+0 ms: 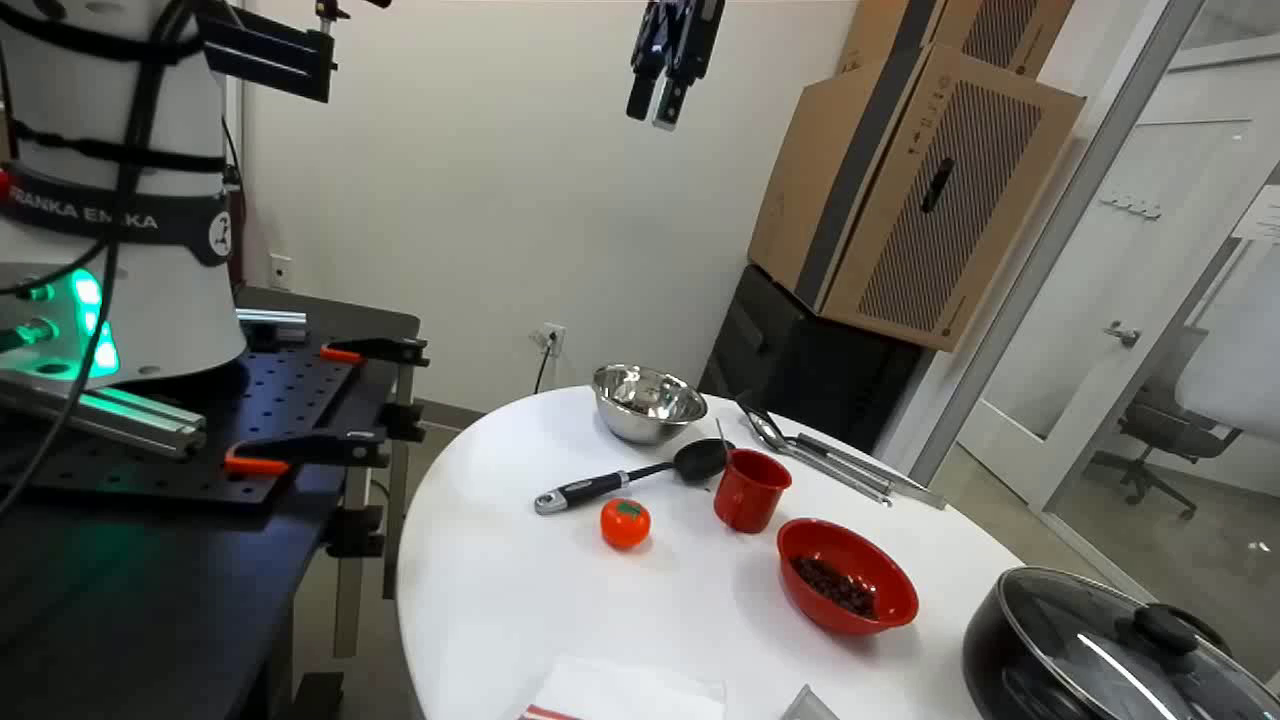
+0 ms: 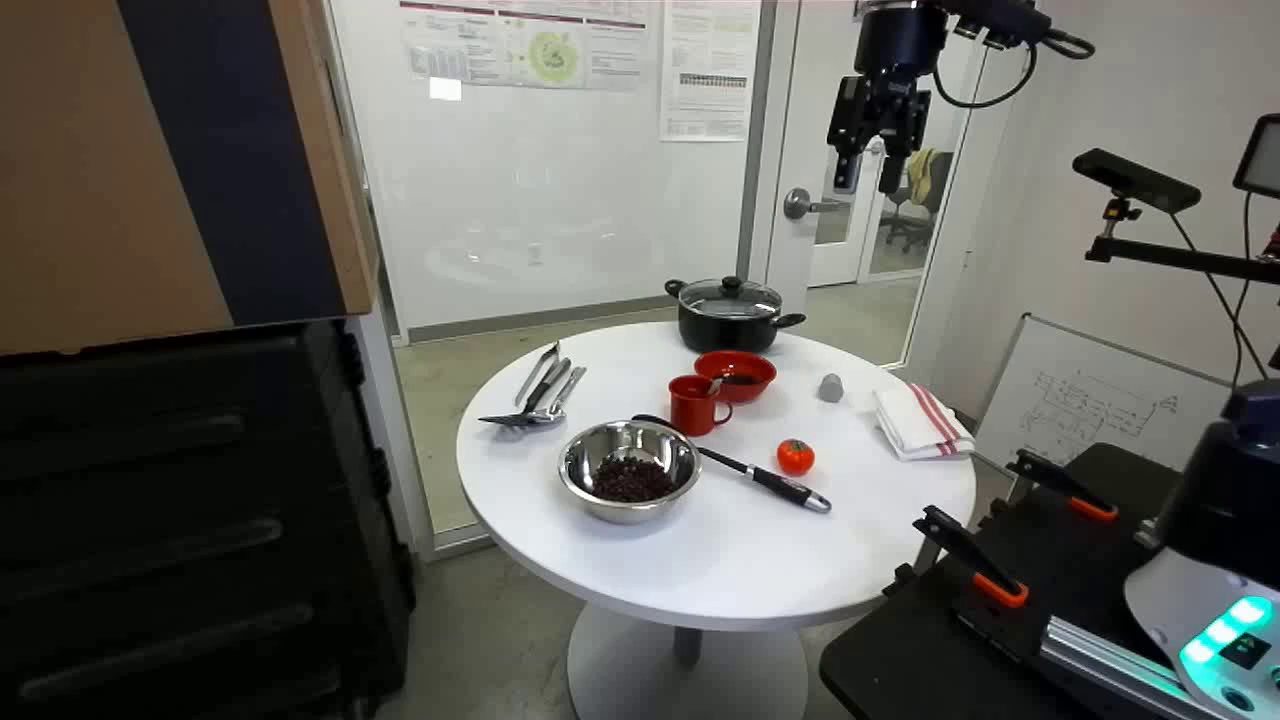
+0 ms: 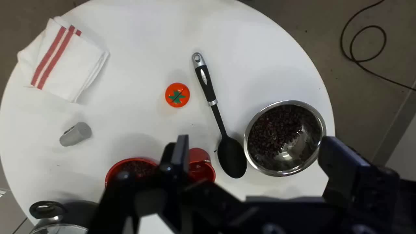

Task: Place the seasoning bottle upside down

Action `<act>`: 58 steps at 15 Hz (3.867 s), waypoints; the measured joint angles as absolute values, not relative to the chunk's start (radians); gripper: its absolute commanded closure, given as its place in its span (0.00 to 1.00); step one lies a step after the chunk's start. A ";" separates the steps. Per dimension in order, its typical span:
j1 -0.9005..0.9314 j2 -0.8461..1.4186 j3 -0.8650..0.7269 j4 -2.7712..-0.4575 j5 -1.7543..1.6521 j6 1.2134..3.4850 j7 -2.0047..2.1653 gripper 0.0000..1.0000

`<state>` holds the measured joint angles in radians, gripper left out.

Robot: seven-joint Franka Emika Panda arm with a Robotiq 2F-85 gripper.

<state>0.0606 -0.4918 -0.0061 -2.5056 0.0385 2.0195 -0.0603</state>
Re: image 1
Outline red plastic cup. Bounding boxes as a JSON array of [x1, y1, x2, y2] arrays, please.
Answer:
[[711, 449, 792, 531]]

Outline white cloth with red stripes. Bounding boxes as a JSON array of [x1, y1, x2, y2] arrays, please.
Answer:
[[520, 655, 723, 720]]

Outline office chair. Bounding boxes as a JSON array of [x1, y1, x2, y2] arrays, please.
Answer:
[[1090, 235, 1280, 521]]

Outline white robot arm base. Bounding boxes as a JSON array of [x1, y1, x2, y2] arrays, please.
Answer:
[[0, 0, 244, 382]]

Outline orange handled clamp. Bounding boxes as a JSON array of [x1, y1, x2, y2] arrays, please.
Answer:
[[319, 335, 433, 367], [221, 431, 387, 478]]

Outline steel tongs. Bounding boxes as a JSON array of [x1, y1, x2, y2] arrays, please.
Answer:
[[744, 407, 938, 506]]

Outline black perforated mounting table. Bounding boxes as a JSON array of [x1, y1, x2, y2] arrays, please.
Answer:
[[0, 288, 424, 720]]

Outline black ladle with grey handle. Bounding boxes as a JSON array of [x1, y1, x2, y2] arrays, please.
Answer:
[[533, 438, 734, 517]]

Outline orange handled clamp rear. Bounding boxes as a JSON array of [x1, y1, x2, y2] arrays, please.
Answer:
[[319, 335, 433, 367]]

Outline orange handled clamp front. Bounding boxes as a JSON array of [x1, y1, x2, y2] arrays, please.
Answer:
[[221, 431, 387, 478]]

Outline black pot with glass lid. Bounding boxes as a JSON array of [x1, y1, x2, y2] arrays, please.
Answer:
[[963, 568, 1280, 720]]

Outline orange toy tomato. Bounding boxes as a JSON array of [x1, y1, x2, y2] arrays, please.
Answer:
[[600, 501, 652, 550]]

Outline steel mixing bowl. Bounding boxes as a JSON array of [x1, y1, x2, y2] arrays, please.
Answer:
[[593, 363, 707, 449]]

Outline red bowl with dark food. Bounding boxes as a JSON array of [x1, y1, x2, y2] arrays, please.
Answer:
[[776, 517, 919, 641]]

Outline black box under cardboard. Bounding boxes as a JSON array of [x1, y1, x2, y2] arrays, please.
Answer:
[[702, 262, 919, 450]]

